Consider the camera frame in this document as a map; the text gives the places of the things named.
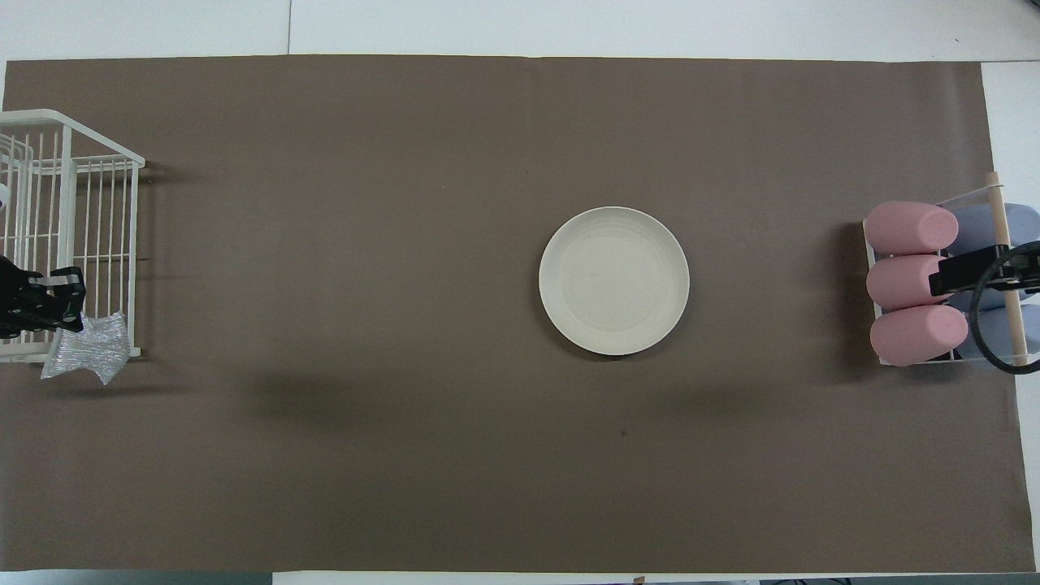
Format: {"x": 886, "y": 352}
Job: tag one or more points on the wooden cup rack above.
{"x": 999, "y": 211}

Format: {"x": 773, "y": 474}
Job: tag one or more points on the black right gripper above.
{"x": 1024, "y": 272}

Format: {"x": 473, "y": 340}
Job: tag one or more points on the silver glitter sponge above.
{"x": 89, "y": 349}

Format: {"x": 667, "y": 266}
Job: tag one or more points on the blue plastic cup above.
{"x": 993, "y": 299}
{"x": 975, "y": 231}
{"x": 998, "y": 337}

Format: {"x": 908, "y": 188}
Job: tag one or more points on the cream round plate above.
{"x": 613, "y": 280}

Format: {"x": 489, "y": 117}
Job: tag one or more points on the pink plastic cup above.
{"x": 898, "y": 282}
{"x": 918, "y": 335}
{"x": 910, "y": 227}

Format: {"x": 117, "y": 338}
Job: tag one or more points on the brown paper table mat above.
{"x": 406, "y": 203}

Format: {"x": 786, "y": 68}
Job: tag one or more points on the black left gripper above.
{"x": 16, "y": 296}

